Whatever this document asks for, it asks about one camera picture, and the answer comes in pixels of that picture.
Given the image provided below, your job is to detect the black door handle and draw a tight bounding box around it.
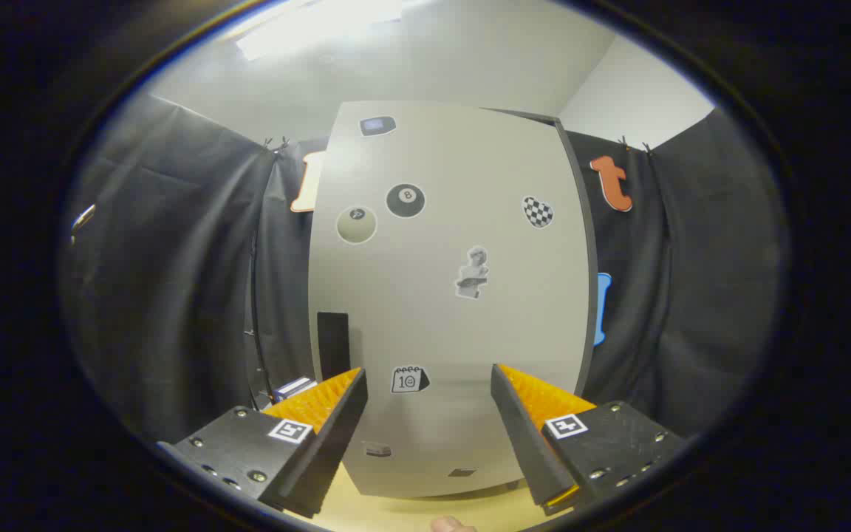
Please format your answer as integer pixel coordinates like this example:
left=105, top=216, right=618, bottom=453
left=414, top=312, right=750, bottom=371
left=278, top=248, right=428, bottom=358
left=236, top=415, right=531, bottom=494
left=316, top=311, right=351, bottom=381

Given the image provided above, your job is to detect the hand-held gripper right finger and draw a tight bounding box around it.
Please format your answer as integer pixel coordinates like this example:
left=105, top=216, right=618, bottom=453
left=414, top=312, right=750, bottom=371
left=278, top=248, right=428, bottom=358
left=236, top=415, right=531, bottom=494
left=491, top=363, right=692, bottom=516

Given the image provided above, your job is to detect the black backdrop cloth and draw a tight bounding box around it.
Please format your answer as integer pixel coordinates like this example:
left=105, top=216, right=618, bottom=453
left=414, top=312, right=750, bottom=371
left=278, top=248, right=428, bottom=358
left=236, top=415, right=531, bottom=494
left=60, top=92, right=785, bottom=451

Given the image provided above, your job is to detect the pale grey cabinet door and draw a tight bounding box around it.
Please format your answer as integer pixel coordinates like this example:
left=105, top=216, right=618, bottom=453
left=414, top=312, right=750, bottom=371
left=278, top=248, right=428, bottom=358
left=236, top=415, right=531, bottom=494
left=307, top=100, right=592, bottom=499

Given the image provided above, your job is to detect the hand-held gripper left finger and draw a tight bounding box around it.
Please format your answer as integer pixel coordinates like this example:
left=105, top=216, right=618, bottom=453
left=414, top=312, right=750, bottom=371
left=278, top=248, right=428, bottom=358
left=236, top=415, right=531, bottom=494
left=156, top=367, right=369, bottom=519

